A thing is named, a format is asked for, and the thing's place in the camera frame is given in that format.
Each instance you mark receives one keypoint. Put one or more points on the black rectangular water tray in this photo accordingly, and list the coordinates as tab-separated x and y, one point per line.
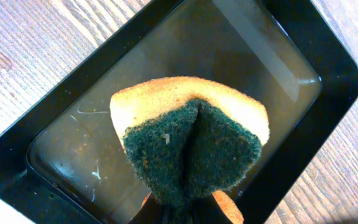
62	162

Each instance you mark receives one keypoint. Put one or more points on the orange green scrub sponge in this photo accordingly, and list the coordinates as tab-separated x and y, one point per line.
189	138

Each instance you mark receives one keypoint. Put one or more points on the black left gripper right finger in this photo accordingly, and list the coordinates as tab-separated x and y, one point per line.
207	211

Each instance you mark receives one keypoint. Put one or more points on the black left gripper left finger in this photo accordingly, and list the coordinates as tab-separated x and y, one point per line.
152	212

